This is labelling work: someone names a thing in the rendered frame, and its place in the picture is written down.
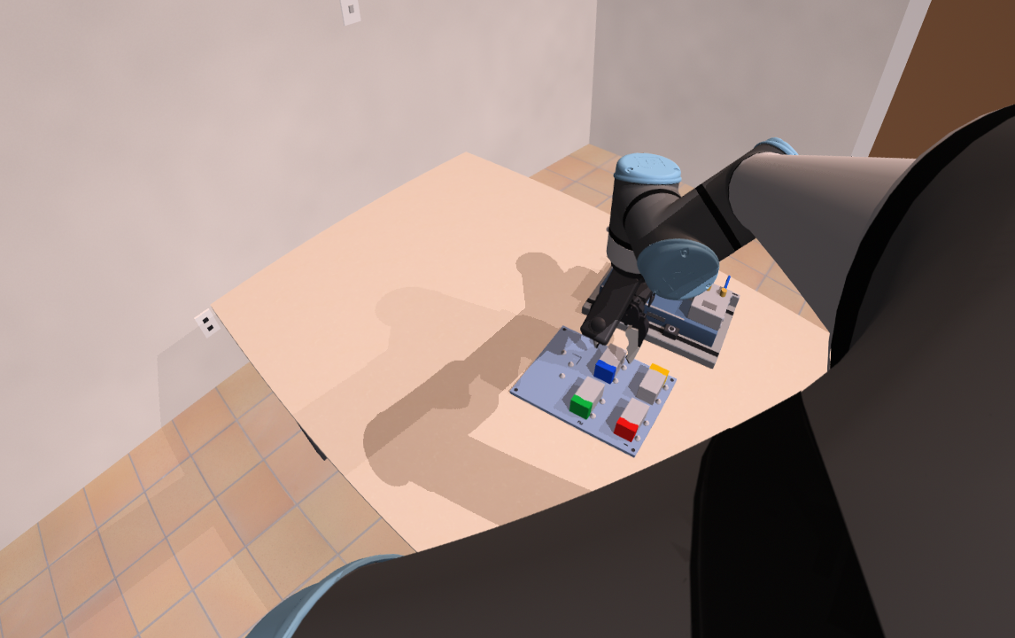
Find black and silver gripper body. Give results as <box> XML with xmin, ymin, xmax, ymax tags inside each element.
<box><xmin>611</xmin><ymin>262</ymin><xmax>655</xmax><ymax>326</ymax></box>

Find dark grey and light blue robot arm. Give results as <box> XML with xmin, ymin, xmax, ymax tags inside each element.
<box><xmin>245</xmin><ymin>104</ymin><xmax>1015</xmax><ymax>638</ymax></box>

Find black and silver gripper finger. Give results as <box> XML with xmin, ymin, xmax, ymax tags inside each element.
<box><xmin>590</xmin><ymin>303</ymin><xmax>599</xmax><ymax>348</ymax></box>
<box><xmin>625</xmin><ymin>313</ymin><xmax>649</xmax><ymax>364</ymax></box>

